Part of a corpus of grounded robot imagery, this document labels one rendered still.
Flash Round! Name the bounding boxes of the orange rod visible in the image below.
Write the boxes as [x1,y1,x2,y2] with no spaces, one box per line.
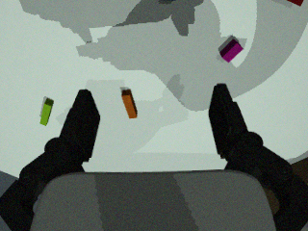
[121,90,138,118]

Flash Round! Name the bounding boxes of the magenta rod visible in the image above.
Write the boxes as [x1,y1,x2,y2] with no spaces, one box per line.
[219,39,243,63]

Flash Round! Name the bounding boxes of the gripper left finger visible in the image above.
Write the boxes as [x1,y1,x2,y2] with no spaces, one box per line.
[0,90,100,231]

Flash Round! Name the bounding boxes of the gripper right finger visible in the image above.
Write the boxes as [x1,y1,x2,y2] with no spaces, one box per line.
[208,84,308,231]

